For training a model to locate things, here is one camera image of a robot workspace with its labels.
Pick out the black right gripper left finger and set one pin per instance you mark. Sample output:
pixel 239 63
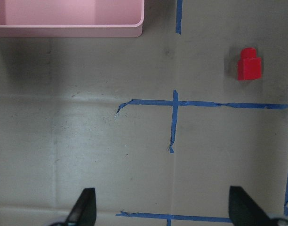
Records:
pixel 83 212

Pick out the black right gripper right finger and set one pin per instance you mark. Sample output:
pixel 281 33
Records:
pixel 243 210

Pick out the red toy block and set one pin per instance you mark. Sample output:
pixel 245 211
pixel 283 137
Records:
pixel 249 66

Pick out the pink plastic box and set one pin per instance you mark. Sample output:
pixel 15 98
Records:
pixel 71 18

